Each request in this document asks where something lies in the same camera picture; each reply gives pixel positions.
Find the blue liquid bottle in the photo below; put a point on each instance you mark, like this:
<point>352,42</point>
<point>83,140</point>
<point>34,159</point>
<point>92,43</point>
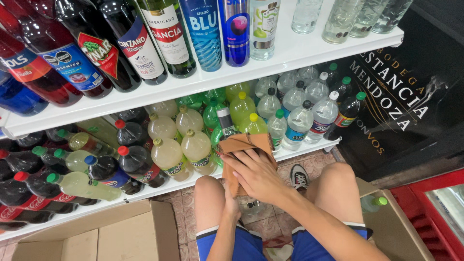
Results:
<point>18,98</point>

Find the person's right hand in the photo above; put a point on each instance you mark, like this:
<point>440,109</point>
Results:
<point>263,179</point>

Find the blue ribbed glass bottle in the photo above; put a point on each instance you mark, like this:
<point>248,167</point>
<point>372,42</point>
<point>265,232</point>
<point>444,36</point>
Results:
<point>203,32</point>

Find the grey sneaker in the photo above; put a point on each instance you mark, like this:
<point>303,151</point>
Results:
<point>299,177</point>

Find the open brown cardboard box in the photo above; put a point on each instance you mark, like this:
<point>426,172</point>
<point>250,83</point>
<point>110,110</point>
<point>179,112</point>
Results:
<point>395,232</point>
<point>119,239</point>

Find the group of pale yellow soda bottles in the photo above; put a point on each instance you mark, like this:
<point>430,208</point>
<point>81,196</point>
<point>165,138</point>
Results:
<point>166,156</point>

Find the blue shorts with white trim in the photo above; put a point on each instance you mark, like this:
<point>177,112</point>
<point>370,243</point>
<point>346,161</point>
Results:
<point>246,246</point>

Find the person's left hand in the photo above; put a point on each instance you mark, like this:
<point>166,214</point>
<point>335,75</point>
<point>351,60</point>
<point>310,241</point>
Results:
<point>231,203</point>

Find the dark bottle red shield label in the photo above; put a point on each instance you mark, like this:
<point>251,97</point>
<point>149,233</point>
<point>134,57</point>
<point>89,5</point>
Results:
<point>101,54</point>

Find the group of clear water bottles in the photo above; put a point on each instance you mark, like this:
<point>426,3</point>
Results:
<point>299,123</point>

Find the pale bottle with green cap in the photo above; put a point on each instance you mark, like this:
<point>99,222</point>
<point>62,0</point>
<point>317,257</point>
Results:
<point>371,203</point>

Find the white metal shelf rack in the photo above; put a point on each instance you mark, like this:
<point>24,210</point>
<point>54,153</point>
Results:
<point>290,50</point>

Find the dark soda bottle green cap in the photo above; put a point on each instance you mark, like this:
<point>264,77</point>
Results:
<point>346,116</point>
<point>342,89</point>
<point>332,72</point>

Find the black cooler with gold lettering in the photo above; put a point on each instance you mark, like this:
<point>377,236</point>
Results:
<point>417,72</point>

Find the person's right leg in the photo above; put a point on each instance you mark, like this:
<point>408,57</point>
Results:
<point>335,192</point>

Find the dark bottle white blue label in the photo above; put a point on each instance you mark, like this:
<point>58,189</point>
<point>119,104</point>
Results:
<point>139,50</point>

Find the person's left leg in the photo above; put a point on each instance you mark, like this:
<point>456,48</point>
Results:
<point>210,203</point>

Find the glossy blue bottle pink dot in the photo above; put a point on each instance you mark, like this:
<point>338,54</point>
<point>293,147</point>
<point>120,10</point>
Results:
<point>235,36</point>

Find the clear bottle green apple label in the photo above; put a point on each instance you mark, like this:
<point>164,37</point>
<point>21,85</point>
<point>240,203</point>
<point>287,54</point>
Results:
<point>264,29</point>

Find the brown cleaning cloth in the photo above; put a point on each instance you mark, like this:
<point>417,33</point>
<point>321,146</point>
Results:
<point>237,143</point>

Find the person's leg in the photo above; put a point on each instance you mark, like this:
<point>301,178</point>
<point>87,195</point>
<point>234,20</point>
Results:
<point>210,203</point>
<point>335,192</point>

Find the white sneaker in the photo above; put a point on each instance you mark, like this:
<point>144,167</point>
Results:
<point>279,252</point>

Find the clear glass liquor bottle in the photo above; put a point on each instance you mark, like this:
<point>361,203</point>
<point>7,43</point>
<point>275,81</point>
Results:
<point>366,21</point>
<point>306,16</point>
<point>391,16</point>
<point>340,21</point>

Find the group of green soda bottles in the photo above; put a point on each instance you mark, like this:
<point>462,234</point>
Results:
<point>241,108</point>

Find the green bottle white red label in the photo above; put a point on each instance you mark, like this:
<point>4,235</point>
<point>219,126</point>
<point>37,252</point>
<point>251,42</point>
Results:
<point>168,36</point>

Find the group of dark cola bottles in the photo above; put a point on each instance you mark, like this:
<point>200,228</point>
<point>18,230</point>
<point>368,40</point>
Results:
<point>134,161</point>

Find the red chest freezer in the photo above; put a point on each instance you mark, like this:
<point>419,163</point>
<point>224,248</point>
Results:
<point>427,217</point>

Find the red liquor bottle blue label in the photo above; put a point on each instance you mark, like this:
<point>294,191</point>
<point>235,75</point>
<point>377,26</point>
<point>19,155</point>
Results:
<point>69,65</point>

